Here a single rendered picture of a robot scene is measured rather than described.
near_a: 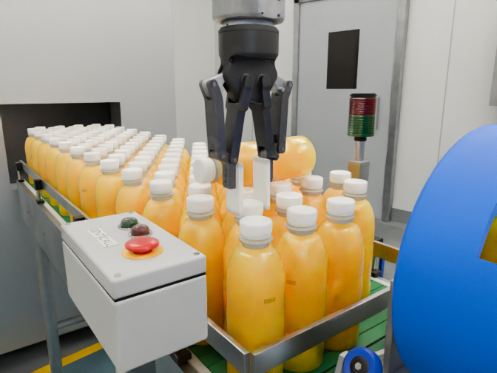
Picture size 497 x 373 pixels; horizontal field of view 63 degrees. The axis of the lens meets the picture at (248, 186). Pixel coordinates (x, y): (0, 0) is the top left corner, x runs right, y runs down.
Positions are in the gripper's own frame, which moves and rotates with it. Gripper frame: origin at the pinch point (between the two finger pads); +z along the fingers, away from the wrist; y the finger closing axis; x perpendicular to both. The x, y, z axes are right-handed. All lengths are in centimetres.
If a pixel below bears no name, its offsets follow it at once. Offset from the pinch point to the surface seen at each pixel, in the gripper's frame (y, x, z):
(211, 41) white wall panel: 264, 436, -72
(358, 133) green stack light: 45.6, 18.1, -2.6
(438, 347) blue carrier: -1.5, -28.4, 7.9
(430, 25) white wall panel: 309, 158, -64
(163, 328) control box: -16.9, -8.4, 10.7
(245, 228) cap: -5.8, -7.1, 2.7
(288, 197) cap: 6.1, -1.4, 2.3
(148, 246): -16.7, -5.0, 3.0
